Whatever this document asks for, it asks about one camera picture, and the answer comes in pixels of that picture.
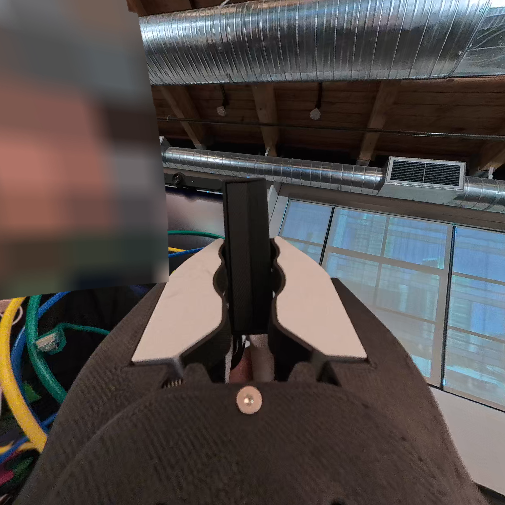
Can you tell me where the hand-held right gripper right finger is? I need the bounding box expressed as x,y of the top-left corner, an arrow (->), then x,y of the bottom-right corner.
269,236 -> 368,382

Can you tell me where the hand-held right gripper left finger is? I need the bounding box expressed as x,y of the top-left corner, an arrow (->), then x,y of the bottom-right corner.
131,238 -> 233,382

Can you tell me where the black network switch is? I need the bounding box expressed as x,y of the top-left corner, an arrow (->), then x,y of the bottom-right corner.
222,178 -> 275,334

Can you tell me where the blue ethernet cable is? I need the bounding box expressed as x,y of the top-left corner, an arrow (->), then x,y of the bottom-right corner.
0,246 -> 206,464

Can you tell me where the green ethernet cable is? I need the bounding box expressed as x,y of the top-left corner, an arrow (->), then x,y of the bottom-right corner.
25,230 -> 225,404

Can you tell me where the yellow ethernet cable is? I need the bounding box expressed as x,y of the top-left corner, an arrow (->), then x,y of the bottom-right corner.
0,246 -> 187,453

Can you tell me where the black printed t-shirt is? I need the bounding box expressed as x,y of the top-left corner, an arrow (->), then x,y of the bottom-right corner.
0,283 -> 159,505

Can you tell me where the dark wall screen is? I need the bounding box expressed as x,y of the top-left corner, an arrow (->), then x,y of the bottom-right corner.
165,189 -> 226,239

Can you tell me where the black camera bar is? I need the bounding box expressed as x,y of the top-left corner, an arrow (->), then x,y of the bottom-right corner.
163,171 -> 226,191

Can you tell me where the round metal air duct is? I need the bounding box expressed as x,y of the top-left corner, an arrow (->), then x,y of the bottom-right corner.
161,146 -> 505,214

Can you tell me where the large silver ceiling duct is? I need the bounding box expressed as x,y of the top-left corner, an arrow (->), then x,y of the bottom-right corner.
138,0 -> 505,86

